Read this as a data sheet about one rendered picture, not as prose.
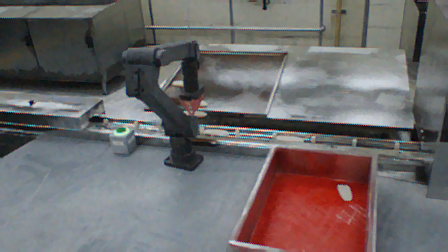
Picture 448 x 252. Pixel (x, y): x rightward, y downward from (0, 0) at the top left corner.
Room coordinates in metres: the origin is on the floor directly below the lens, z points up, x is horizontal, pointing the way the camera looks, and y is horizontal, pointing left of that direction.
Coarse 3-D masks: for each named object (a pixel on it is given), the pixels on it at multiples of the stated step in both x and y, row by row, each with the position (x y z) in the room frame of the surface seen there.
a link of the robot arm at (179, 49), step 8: (176, 40) 1.41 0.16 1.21; (184, 40) 1.42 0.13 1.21; (192, 40) 1.39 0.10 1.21; (160, 48) 1.10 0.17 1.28; (168, 48) 1.17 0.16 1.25; (176, 48) 1.24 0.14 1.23; (184, 48) 1.31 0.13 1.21; (192, 48) 1.37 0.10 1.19; (160, 56) 1.03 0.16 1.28; (168, 56) 1.08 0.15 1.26; (176, 56) 1.23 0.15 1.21; (184, 56) 1.31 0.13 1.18; (192, 56) 1.37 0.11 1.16; (160, 64) 1.03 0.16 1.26; (168, 64) 1.07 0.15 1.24
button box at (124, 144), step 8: (128, 128) 1.39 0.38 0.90; (112, 136) 1.34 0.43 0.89; (120, 136) 1.33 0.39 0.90; (128, 136) 1.34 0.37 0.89; (112, 144) 1.34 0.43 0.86; (120, 144) 1.33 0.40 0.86; (128, 144) 1.33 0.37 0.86; (136, 144) 1.38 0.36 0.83; (120, 152) 1.33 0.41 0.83; (128, 152) 1.33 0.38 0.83
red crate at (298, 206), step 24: (288, 192) 1.03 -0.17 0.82; (312, 192) 1.02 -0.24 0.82; (336, 192) 1.01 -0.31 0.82; (360, 192) 1.00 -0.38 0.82; (264, 216) 0.92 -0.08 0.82; (288, 216) 0.91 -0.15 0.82; (312, 216) 0.91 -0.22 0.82; (336, 216) 0.90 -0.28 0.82; (360, 216) 0.89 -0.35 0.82; (264, 240) 0.83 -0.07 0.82; (288, 240) 0.82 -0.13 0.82; (312, 240) 0.81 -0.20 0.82; (336, 240) 0.81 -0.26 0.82; (360, 240) 0.80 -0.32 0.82
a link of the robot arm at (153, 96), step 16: (144, 48) 1.05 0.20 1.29; (128, 64) 1.03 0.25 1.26; (144, 64) 1.02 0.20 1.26; (128, 80) 1.01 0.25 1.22; (144, 80) 1.00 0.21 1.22; (128, 96) 1.01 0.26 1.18; (144, 96) 1.00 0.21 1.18; (160, 96) 1.06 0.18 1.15; (160, 112) 1.09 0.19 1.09; (176, 112) 1.17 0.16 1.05; (176, 128) 1.20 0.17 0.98; (192, 128) 1.22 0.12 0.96
